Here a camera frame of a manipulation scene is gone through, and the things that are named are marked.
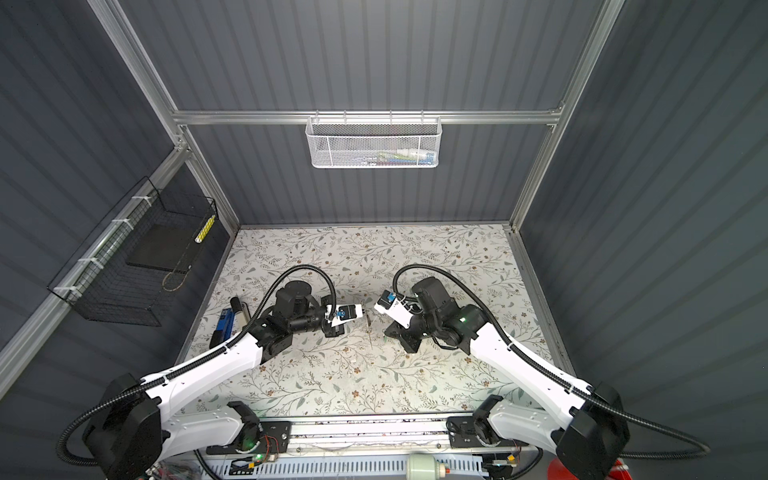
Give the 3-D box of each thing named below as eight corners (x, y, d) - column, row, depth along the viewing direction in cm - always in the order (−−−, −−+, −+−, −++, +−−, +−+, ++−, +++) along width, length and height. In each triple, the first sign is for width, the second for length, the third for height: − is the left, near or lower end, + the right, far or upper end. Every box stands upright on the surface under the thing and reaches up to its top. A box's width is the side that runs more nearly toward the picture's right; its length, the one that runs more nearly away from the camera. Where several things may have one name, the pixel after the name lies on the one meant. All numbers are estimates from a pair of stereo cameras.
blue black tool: (213, 351, 90) (206, 345, 87) (227, 314, 98) (222, 308, 95) (228, 351, 90) (222, 345, 87) (241, 314, 98) (236, 308, 95)
